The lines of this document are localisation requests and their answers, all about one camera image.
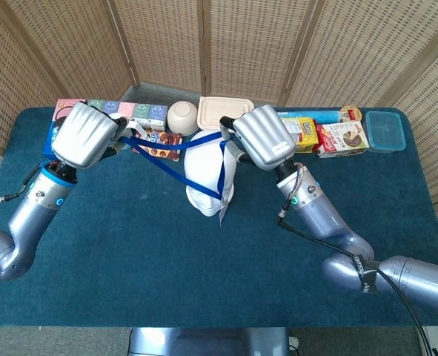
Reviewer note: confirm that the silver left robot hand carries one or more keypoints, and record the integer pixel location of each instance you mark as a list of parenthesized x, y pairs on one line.
[(83, 137)]

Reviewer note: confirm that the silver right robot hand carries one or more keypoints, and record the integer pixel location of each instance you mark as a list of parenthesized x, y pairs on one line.
[(265, 137)]

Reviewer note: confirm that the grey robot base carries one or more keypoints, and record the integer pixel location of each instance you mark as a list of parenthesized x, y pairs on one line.
[(166, 343)]

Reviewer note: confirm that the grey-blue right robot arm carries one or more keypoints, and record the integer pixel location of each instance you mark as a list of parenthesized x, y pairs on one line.
[(326, 222)]

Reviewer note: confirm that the blue Oreo cookie box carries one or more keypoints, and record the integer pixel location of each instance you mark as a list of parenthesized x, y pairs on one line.
[(60, 105)]

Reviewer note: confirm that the yellow Lipo biscuit bag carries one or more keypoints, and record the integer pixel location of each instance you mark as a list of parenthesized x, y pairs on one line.
[(307, 137)]

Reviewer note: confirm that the pale blue plastic mug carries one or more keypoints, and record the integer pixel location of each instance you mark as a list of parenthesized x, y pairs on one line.
[(137, 127)]

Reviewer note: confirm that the beige lidded lunch box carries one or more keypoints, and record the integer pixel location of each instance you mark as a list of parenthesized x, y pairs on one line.
[(211, 111)]

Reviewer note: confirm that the pastel multicolour carton pack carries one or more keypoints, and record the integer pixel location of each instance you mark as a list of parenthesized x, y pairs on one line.
[(141, 111)]

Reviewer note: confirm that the cyan plastic roll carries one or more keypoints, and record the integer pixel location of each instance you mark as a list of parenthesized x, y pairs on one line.
[(326, 115)]

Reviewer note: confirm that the white foam mannequin head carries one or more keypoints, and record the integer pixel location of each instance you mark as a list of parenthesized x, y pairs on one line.
[(204, 167)]

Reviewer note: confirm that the red white cookie box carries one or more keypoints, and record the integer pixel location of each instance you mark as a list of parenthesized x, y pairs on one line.
[(342, 142)]

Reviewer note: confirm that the beige bowl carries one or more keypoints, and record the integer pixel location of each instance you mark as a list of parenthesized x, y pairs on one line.
[(181, 116)]

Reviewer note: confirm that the brown chocolate biscuit box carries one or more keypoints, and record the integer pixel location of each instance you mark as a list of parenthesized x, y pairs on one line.
[(170, 139)]

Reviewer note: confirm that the small round snack cup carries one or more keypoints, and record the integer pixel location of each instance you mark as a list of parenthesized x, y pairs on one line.
[(350, 112)]

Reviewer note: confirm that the wicker folding screen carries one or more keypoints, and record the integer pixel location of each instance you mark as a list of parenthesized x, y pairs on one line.
[(241, 44)]

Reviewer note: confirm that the blue transparent food container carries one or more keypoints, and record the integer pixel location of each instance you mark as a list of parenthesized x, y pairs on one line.
[(384, 130)]

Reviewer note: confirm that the teal table cloth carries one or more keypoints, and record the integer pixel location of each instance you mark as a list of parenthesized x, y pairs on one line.
[(129, 259)]

